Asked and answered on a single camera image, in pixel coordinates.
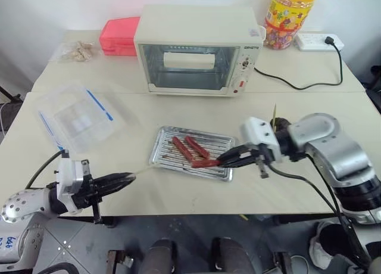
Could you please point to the pink plastic box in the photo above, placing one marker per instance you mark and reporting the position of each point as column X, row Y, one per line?
column 117, row 35

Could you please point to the cream toaster oven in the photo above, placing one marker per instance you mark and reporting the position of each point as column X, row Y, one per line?
column 190, row 32

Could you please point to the silver metal baking tray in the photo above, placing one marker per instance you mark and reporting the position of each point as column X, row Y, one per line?
column 166, row 155

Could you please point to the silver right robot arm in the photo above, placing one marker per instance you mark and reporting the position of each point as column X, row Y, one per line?
column 336, row 155

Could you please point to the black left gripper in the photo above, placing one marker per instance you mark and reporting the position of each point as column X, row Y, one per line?
column 87, row 195

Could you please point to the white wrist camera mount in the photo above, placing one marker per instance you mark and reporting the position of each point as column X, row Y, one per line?
column 69, row 178
column 259, row 134

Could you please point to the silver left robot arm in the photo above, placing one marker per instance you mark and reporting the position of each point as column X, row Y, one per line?
column 26, row 201

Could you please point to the clear blue-clip plastic container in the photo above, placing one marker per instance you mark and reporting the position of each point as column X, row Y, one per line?
column 76, row 116

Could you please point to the white power strip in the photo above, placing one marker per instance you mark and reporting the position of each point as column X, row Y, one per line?
column 309, row 41

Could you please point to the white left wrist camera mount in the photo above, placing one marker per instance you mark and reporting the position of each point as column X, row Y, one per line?
column 69, row 178

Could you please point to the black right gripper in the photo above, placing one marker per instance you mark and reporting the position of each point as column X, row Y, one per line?
column 262, row 158

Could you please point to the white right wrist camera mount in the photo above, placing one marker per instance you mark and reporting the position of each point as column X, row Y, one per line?
column 259, row 134

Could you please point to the yellow-lid candy jar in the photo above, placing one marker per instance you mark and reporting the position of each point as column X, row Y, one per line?
column 287, row 18

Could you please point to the clear bag of snacks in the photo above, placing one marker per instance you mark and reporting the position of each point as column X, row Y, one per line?
column 78, row 51

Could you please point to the white shoe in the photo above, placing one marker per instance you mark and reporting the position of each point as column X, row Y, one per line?
column 323, row 241

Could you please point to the red sausage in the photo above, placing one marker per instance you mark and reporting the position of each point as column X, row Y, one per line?
column 204, row 163
column 197, row 147
column 182, row 148

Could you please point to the wooden skewer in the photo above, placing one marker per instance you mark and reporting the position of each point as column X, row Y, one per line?
column 146, row 169
column 274, row 114

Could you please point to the dark rounded shape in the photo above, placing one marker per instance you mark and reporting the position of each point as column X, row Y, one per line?
column 157, row 256
column 230, row 256

